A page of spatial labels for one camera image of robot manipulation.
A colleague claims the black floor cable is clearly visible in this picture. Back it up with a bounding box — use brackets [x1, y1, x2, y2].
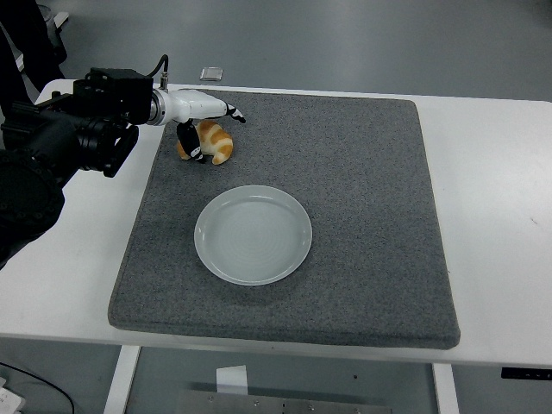
[0, 361, 77, 414]

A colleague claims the white power strip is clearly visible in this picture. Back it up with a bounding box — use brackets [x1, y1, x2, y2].
[0, 377, 26, 414]

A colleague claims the pale grey round plate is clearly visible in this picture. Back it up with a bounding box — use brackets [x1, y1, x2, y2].
[193, 184, 313, 287]

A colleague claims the white paper strip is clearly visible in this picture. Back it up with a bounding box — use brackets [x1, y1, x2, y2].
[215, 365, 249, 394]

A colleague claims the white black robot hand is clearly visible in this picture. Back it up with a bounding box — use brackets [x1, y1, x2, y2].
[163, 88, 248, 165]

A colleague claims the golden croissant bread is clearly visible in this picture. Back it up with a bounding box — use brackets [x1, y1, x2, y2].
[177, 119, 235, 166]

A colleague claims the white table leg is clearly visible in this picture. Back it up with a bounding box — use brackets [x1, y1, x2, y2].
[430, 363, 461, 414]
[103, 344, 141, 414]

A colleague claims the black table control panel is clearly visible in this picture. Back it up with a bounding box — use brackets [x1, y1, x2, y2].
[500, 367, 552, 381]

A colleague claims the grey metal plate with screws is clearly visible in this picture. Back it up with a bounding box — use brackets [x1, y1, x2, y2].
[174, 390, 393, 414]

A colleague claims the grey felt mat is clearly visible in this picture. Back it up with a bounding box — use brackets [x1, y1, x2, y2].
[106, 89, 461, 350]

